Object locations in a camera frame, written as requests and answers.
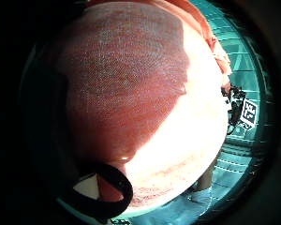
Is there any red mesh cloth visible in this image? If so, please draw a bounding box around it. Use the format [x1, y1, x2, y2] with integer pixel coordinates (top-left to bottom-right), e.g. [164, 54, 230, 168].
[54, 0, 233, 211]

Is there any the person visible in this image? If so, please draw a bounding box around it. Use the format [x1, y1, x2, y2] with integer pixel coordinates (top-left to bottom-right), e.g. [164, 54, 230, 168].
[187, 153, 222, 205]

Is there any white marker cube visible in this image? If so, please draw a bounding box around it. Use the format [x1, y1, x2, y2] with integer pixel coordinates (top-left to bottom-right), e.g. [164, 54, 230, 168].
[239, 98, 259, 128]

